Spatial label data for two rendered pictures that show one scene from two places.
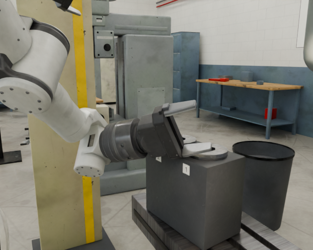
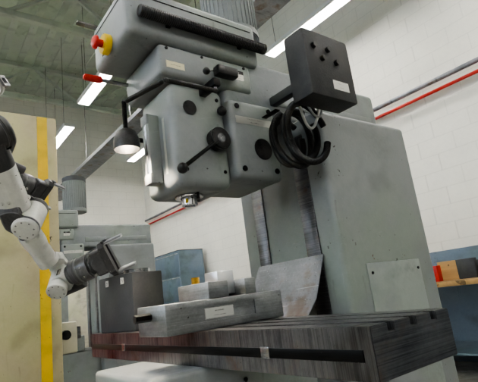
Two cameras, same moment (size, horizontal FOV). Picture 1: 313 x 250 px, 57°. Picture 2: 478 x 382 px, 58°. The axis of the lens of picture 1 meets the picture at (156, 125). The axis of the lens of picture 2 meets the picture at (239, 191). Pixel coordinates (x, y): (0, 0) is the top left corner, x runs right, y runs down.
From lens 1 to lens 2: 101 cm
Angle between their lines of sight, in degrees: 29
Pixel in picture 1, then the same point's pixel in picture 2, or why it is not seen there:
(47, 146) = (1, 367)
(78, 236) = not seen: outside the picture
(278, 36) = not seen: hidden behind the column
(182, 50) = (181, 273)
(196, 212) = (130, 305)
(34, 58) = (32, 211)
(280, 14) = not seen: hidden behind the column
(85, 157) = (54, 281)
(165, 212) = (113, 323)
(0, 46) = (19, 204)
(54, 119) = (37, 248)
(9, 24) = (23, 195)
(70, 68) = (34, 274)
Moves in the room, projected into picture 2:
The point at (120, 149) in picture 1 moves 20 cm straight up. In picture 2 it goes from (77, 270) to (75, 211)
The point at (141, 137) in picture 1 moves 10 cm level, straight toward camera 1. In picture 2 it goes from (91, 261) to (88, 258)
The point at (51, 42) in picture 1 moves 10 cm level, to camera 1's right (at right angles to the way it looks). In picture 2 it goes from (39, 205) to (73, 202)
